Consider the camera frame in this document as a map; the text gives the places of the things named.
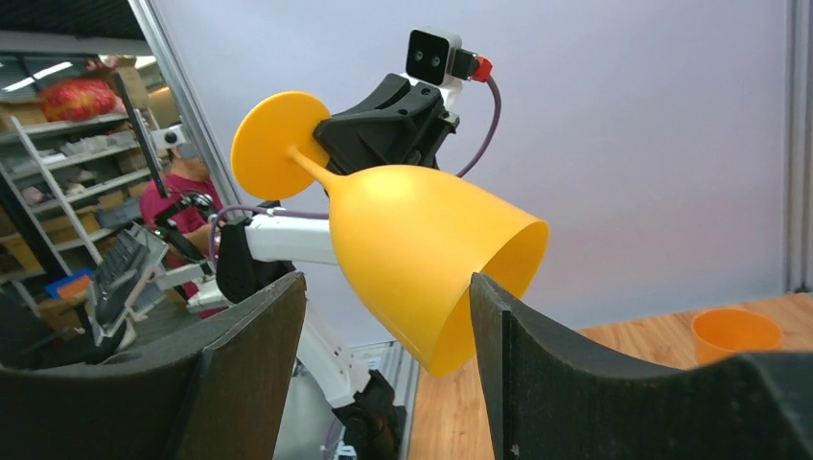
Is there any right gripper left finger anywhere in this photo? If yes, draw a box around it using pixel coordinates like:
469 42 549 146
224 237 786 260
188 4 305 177
1 272 307 459

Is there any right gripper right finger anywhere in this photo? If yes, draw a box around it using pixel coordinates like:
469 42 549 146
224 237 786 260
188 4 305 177
470 273 812 459

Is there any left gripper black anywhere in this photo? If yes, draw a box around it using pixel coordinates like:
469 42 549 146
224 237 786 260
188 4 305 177
314 73 459 175

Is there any yellow wine glass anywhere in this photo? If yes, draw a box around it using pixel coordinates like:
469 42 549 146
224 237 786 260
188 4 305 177
231 91 549 377

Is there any orange wine glass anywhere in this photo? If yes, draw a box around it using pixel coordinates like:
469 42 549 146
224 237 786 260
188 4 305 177
690 308 783 365

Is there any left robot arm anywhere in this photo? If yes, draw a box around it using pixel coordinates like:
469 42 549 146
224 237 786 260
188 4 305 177
217 73 463 459

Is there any person in red shirt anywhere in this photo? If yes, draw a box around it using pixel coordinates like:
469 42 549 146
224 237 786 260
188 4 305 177
139 142 226 319

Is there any storage shelf with goods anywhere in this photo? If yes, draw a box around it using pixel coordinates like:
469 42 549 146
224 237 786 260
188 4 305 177
1 52 155 297

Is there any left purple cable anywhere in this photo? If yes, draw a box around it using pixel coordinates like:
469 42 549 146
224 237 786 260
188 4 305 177
206 56 503 274

